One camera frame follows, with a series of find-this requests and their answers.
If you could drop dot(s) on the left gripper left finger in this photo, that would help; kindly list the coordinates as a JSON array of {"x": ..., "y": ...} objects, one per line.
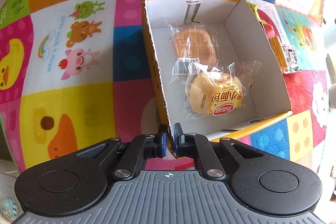
[{"x": 136, "y": 153}]

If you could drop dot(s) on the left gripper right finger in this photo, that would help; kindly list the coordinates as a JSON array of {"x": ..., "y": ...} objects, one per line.
[{"x": 198, "y": 148}]

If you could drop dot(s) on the small bread bun packet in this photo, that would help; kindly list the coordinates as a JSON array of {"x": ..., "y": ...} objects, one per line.
[{"x": 213, "y": 90}]

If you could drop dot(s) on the yellow cardboard box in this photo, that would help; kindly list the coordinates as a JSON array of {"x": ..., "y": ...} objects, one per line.
[{"x": 240, "y": 37}]

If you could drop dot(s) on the brown cake packet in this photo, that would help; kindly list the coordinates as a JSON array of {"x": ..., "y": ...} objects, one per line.
[{"x": 192, "y": 43}]

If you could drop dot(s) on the biscuit stick packet pink cap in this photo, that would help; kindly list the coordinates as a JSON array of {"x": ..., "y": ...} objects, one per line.
[{"x": 276, "y": 46}]

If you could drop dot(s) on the green white snack packet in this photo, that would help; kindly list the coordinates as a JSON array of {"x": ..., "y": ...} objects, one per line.
[{"x": 291, "y": 61}]

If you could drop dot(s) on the colourful cartoon play mat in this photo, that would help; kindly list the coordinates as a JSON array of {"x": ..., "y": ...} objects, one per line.
[{"x": 75, "y": 72}]

